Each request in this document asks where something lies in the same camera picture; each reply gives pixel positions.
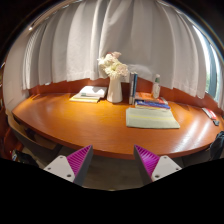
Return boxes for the white curtain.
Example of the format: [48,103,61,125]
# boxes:
[21,0,224,111]

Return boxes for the white ceramic vase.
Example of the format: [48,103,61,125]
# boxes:
[107,78,122,103]

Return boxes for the white plastic bottle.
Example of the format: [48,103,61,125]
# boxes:
[152,74,160,99]

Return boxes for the dark bag at right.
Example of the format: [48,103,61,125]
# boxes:
[210,131,224,160]

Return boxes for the red small box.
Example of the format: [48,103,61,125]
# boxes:
[202,108,217,120]

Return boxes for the light green folded towel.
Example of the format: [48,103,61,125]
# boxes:
[126,108,180,129]

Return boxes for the stacked flat books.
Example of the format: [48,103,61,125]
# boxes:
[135,92,170,110]

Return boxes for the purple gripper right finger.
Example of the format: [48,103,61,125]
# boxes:
[134,145,181,185]

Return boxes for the white flower bouquet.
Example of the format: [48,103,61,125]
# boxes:
[98,52,129,79]

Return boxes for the wooden desk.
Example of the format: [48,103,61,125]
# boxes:
[12,79,224,159]

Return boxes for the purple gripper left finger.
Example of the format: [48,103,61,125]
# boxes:
[44,145,93,186]

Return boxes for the open white book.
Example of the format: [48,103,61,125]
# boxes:
[70,86,107,103]

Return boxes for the upright blue white books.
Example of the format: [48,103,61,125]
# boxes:
[129,73,138,104]

